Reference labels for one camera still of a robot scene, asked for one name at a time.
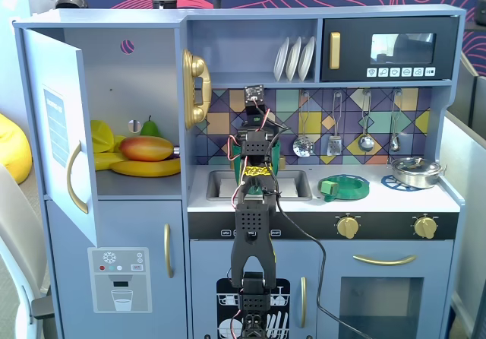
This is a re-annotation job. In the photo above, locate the green printed cup container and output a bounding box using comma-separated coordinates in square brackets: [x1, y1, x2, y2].
[231, 135, 282, 196]

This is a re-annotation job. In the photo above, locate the red yellow toy mango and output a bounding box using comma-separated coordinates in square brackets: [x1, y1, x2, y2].
[119, 135, 175, 162]

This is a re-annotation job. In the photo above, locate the yellow toy banana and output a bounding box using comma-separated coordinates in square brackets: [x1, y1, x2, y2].
[109, 158, 181, 178]

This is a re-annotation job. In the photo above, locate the gold oven handle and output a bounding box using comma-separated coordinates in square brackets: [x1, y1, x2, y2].
[352, 254, 418, 267]

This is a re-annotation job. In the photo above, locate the white office chair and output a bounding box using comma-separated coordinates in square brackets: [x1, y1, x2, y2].
[0, 162, 58, 339]

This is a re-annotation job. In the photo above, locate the metal slotted spatula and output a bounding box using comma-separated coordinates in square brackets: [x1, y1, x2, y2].
[327, 90, 342, 157]

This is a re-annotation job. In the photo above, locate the black power cable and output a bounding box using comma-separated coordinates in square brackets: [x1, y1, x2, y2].
[264, 189, 375, 339]

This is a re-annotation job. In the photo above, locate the gold microwave handle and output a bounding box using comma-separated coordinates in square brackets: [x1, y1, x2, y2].
[328, 31, 342, 71]

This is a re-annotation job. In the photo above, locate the gold dishwasher door handle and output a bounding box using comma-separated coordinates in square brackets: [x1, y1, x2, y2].
[300, 276, 308, 328]

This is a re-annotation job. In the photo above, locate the blue toy kitchen unit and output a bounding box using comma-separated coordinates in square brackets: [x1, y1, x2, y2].
[13, 4, 467, 339]

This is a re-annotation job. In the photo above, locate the gold cabinet door handle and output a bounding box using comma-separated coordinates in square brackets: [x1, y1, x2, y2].
[66, 140, 90, 214]

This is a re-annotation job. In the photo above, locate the steel toy pot with lid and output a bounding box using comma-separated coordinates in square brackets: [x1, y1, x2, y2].
[387, 156, 447, 190]

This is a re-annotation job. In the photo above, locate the metal ladle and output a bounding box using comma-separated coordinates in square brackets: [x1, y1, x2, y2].
[358, 90, 375, 153]

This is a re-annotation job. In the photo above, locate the gold toy telephone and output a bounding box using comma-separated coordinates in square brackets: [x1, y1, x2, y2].
[181, 48, 213, 130]

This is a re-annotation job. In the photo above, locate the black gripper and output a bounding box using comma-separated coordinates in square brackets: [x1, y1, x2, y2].
[238, 104, 281, 135]

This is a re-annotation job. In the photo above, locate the metal skimmer spoon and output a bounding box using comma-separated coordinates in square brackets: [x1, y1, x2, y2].
[292, 90, 316, 158]

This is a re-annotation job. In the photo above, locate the gold fridge door handle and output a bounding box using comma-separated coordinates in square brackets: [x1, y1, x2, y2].
[163, 223, 175, 279]

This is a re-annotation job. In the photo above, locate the black round device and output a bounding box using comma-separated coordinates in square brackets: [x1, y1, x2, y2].
[55, 0, 89, 10]

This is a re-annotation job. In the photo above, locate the small wrist camera board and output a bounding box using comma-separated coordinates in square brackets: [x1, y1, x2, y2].
[243, 84, 265, 107]

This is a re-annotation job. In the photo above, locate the blue cabinet door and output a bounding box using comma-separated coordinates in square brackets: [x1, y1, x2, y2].
[22, 28, 99, 248]

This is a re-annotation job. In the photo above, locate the grey toy sink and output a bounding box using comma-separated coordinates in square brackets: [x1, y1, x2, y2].
[206, 169, 314, 202]

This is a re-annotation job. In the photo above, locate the gold stove knob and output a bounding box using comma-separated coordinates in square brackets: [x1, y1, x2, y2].
[413, 216, 437, 239]
[336, 216, 360, 239]

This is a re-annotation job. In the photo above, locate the white toy plate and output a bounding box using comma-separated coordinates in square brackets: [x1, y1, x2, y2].
[273, 36, 292, 82]
[297, 36, 316, 82]
[285, 36, 304, 82]

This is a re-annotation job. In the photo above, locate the green round lid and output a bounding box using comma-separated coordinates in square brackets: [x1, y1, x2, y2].
[317, 174, 371, 203]

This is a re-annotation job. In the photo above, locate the yellow beanbag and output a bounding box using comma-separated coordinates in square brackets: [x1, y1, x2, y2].
[0, 112, 33, 185]

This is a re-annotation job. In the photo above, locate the blue round trivet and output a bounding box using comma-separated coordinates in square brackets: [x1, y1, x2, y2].
[380, 174, 430, 193]

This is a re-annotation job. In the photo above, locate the black toy microwave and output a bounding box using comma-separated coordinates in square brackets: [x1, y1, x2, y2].
[320, 16, 460, 84]

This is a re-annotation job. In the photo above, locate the green toy pear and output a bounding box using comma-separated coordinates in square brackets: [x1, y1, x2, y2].
[139, 115, 160, 139]

